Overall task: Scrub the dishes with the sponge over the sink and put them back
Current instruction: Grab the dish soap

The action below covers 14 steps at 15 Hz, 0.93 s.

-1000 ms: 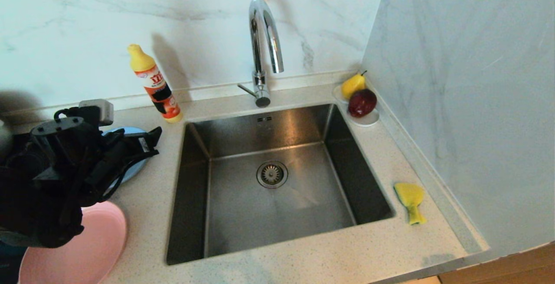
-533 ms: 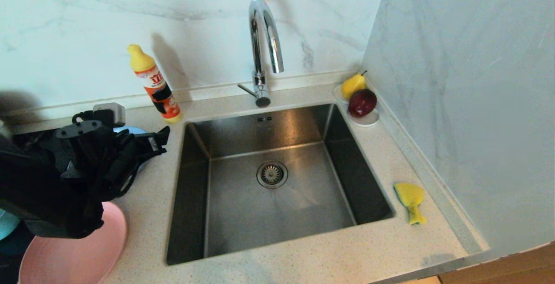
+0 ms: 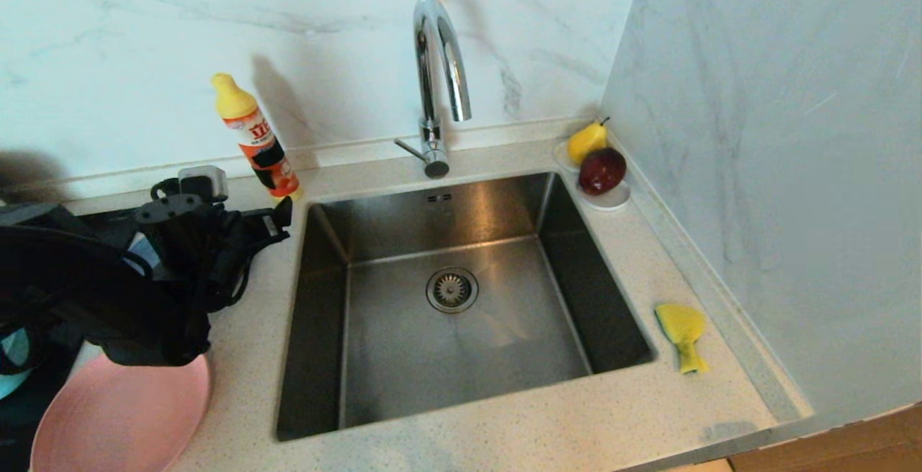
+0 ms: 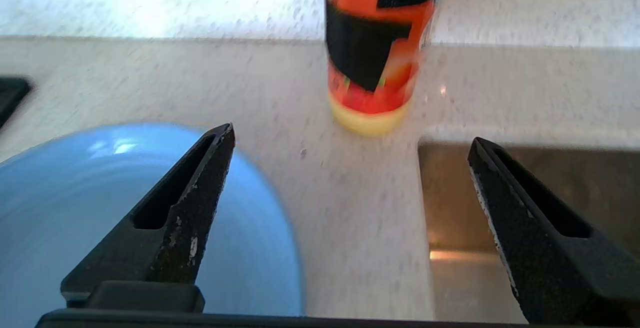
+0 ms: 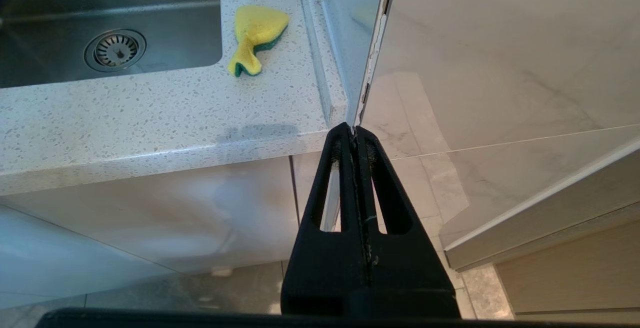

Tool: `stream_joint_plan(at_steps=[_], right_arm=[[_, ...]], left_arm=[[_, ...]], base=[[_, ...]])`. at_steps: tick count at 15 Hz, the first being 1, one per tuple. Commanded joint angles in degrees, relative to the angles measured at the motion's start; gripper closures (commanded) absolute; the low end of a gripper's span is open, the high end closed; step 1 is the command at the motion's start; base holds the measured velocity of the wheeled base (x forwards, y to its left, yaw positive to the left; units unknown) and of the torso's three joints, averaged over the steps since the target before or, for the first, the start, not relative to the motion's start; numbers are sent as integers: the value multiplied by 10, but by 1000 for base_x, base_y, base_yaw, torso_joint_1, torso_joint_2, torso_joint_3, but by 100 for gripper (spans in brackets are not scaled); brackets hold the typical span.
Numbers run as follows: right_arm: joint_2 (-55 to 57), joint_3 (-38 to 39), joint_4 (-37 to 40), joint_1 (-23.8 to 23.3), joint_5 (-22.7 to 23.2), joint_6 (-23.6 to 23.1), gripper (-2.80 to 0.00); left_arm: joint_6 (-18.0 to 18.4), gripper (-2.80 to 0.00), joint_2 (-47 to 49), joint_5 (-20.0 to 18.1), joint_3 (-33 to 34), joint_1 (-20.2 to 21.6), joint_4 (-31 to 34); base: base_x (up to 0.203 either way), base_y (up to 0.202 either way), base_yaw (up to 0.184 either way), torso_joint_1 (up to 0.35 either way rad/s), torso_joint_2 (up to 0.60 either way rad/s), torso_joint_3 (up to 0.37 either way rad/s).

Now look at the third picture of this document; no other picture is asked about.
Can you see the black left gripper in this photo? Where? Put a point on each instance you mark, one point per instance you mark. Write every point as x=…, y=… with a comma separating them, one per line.
x=194, y=241

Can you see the yellow orange dish soap bottle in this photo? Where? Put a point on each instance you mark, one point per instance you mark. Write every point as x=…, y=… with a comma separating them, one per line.
x=263, y=148

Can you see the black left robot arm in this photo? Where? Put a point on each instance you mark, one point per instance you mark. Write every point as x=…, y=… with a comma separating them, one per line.
x=72, y=285

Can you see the metal sink drain strainer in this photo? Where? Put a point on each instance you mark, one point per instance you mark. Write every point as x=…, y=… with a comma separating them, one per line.
x=452, y=290

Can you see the stainless steel sink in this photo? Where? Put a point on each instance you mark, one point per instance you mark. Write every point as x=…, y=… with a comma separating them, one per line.
x=468, y=357

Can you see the yellow fish-shaped sponge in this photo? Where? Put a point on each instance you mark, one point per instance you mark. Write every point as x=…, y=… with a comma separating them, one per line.
x=681, y=324

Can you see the chrome faucet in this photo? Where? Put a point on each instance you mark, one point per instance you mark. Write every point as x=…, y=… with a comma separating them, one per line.
x=432, y=61

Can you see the pink plastic plate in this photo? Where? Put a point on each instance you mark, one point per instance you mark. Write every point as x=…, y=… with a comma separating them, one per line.
x=122, y=421

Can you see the teal ceramic bowl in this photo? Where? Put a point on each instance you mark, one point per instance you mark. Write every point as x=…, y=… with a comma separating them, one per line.
x=13, y=364

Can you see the yellow pear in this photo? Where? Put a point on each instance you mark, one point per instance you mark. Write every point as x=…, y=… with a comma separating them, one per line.
x=585, y=142

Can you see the black induction cooktop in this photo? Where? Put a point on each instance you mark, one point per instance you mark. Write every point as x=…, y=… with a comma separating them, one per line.
x=29, y=429

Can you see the dark red apple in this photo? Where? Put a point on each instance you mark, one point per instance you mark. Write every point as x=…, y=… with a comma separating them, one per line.
x=602, y=171

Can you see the small white dish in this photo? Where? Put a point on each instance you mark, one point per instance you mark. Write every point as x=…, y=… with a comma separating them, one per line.
x=612, y=202

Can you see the wooden cabinet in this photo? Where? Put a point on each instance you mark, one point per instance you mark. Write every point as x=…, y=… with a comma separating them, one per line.
x=850, y=450

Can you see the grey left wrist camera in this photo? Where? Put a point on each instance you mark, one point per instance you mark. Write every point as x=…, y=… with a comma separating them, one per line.
x=203, y=184

